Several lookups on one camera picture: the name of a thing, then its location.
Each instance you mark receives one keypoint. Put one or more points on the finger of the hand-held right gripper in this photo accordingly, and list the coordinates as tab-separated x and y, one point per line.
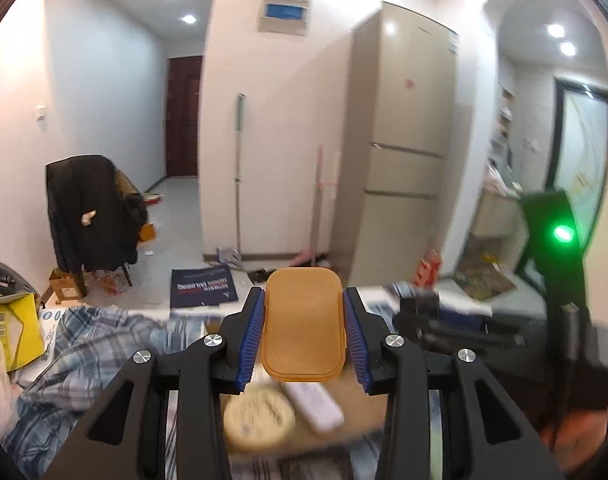
469	342
484	321

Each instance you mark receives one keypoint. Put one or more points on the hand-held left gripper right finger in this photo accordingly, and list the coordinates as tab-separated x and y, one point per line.
356	340

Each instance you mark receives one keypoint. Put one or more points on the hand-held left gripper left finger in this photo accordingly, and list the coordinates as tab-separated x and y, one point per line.
251	340

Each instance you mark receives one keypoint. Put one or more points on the orange plastic lid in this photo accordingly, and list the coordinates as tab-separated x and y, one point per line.
304	325

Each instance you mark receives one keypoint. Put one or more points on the shallow cardboard box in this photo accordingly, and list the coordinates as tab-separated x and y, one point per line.
356	407

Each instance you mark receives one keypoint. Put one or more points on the round cream-lidded jar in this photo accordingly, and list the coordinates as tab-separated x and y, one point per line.
259	417

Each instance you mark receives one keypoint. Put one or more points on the white remote control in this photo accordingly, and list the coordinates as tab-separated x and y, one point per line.
316	407

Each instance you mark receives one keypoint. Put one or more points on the person's right hand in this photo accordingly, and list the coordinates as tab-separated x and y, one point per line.
581	442

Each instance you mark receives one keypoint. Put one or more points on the beige sink cabinet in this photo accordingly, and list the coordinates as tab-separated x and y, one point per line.
499	215

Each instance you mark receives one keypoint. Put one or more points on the pile of towels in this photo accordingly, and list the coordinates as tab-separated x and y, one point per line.
501	180

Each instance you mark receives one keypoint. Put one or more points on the frosted glass door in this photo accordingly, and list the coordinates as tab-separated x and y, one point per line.
581	150

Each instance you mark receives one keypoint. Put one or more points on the dark blue floor mat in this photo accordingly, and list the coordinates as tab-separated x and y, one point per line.
201	285

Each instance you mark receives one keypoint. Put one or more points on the red snack packet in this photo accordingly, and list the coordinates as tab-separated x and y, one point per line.
429	265

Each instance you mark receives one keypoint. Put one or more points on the small cardboard box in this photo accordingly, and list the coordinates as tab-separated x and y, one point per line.
146	232

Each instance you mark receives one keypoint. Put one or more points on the blue plaid cloth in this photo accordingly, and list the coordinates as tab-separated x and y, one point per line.
83	360

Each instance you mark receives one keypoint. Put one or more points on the beige refrigerator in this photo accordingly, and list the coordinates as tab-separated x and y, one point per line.
399	125

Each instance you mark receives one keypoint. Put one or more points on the wooden chair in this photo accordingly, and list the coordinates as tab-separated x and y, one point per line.
79	282

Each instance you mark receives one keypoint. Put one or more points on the open cardboard box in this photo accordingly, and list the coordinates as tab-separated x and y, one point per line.
63	285

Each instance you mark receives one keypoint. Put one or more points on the brown garment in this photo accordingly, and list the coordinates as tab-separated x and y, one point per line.
126	187

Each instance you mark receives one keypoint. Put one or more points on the white printed carton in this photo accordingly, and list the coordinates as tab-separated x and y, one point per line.
51	322

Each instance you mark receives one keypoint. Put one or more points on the black jacket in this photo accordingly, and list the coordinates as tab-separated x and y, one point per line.
88	200

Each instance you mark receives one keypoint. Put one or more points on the yellow bag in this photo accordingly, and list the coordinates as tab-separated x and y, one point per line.
18	330

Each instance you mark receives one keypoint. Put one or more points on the dark brown door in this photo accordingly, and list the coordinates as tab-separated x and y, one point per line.
183	115

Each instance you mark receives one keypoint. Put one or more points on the grey cloth bag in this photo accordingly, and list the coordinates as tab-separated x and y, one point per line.
6	277

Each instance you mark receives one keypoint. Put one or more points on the white light switch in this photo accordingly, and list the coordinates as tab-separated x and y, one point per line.
41	114

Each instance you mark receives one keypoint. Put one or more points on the wall electrical panel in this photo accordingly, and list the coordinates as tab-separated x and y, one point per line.
286	5

